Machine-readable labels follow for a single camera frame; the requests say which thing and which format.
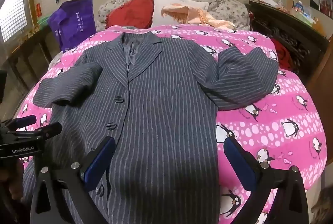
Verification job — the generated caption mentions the grey pinstriped coat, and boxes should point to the grey pinstriped coat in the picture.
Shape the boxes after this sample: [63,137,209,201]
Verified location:
[22,32,279,224]

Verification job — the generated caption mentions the pink penguin print blanket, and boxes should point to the pink penguin print blanket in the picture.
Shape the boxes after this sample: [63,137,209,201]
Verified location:
[19,24,327,224]

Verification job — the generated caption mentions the dark carved wooden cabinet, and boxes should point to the dark carved wooden cabinet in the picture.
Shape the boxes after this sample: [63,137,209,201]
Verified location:
[248,0,329,81]

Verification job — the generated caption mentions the window with grille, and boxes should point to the window with grille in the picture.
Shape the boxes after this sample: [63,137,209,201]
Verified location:
[0,0,29,42]

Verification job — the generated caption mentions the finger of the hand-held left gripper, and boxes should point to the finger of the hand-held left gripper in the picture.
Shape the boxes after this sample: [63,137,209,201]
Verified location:
[34,122,62,139]
[10,115,37,131]

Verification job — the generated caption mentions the clutter pile on cabinet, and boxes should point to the clutter pile on cabinet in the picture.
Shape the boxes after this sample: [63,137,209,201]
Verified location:
[256,0,326,32]

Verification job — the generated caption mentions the peach fringed scarf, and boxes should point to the peach fringed scarf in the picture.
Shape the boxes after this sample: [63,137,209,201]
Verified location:
[161,3,237,32]

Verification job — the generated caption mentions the red pillow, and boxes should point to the red pillow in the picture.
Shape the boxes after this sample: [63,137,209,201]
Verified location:
[105,0,154,29]

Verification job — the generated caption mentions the white pillow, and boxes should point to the white pillow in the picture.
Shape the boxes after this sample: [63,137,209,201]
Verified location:
[151,0,210,28]

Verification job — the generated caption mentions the red cloth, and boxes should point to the red cloth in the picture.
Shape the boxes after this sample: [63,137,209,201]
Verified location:
[272,38,294,71]

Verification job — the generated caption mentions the person's left hand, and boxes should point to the person's left hand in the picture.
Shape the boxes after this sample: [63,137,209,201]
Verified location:
[0,158,26,204]

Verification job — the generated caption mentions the purple shopping bag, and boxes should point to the purple shopping bag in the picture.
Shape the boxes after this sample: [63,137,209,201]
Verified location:
[47,0,97,53]

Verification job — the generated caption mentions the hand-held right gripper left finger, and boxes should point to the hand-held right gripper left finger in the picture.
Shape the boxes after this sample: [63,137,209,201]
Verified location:
[30,136,116,224]

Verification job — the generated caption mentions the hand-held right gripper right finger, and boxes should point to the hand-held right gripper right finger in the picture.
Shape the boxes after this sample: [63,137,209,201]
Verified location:
[223,137,309,224]

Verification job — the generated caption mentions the dark wooden bench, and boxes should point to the dark wooden bench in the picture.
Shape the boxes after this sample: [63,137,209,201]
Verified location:
[5,26,63,89]

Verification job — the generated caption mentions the brown wooden panel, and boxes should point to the brown wooden panel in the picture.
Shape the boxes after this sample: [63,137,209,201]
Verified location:
[306,39,333,100]

